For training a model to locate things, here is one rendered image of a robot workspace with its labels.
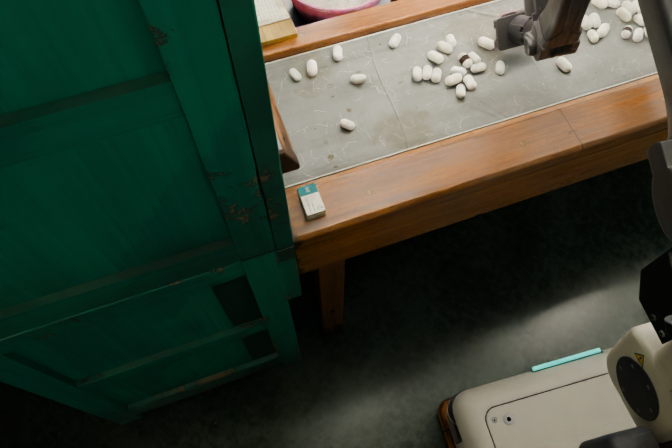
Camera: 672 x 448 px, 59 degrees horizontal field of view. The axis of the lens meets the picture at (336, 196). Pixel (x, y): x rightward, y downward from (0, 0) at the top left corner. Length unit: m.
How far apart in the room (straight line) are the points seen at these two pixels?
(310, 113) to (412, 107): 0.21
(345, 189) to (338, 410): 0.82
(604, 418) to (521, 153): 0.69
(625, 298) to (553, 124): 0.89
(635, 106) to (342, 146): 0.59
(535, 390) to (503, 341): 0.33
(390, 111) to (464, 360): 0.86
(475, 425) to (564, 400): 0.22
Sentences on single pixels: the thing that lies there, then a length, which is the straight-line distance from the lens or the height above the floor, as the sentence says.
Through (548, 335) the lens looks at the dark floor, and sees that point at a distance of 1.89.
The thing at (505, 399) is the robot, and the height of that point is 0.28.
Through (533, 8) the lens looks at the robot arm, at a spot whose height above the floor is 0.92.
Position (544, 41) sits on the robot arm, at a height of 0.96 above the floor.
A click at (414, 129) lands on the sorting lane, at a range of 1.20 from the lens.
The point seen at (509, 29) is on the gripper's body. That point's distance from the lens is 1.28.
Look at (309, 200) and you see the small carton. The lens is 1.06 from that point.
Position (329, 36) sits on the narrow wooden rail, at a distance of 1.30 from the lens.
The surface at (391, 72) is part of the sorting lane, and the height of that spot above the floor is 0.74.
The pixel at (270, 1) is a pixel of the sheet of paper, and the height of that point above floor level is 0.78.
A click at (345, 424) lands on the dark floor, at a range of 1.74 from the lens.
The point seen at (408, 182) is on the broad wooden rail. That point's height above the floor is 0.76.
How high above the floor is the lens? 1.73
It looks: 63 degrees down
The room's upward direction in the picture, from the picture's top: straight up
